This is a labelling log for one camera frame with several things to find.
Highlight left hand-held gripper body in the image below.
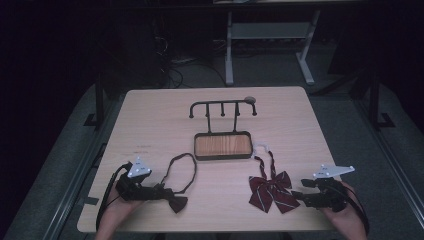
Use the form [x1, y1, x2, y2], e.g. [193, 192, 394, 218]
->
[114, 156, 158, 203]

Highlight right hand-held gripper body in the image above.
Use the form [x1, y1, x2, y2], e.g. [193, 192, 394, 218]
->
[312, 163, 356, 213]

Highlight black bow tie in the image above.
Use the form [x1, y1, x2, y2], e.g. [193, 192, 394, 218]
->
[160, 152, 198, 215]

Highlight dark red striped bow tie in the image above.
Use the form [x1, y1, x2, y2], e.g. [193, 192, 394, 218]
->
[248, 141, 301, 215]

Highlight black hook rack wooden base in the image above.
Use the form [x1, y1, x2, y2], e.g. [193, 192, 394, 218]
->
[188, 98, 258, 162]

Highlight person's left hand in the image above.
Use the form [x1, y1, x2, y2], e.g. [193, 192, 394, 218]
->
[107, 186, 145, 224]

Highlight person's right hand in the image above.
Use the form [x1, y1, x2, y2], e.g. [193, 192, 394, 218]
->
[319, 181, 360, 231]

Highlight black metal stand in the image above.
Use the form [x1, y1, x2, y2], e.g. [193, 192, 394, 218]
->
[367, 70, 397, 130]
[83, 73, 108, 128]

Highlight white power strip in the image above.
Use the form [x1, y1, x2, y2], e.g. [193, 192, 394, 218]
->
[171, 57, 198, 66]

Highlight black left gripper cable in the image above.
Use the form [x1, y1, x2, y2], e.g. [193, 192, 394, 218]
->
[95, 161, 134, 232]

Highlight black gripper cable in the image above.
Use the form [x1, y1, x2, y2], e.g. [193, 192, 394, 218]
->
[344, 184, 371, 236]
[95, 161, 134, 232]

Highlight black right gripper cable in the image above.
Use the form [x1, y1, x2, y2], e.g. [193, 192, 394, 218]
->
[344, 184, 371, 236]

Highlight grey metal floor rail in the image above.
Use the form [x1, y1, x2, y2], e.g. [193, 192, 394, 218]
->
[42, 96, 125, 240]
[352, 96, 424, 219]

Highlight black floor cables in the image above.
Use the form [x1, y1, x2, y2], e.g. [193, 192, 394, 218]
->
[151, 16, 228, 90]

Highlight white metal desk frame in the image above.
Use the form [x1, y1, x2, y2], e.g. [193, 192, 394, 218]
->
[224, 9, 322, 86]

